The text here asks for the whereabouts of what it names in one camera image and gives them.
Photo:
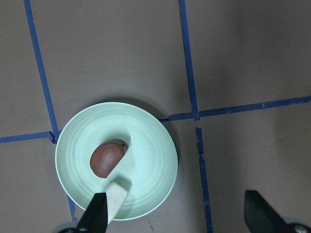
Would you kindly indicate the light green round plate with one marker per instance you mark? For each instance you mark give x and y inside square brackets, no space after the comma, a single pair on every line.
[148,170]

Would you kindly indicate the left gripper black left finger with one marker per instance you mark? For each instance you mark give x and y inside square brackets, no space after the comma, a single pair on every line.
[95,218]

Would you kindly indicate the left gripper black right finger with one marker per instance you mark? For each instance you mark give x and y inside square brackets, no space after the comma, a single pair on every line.
[260,217]

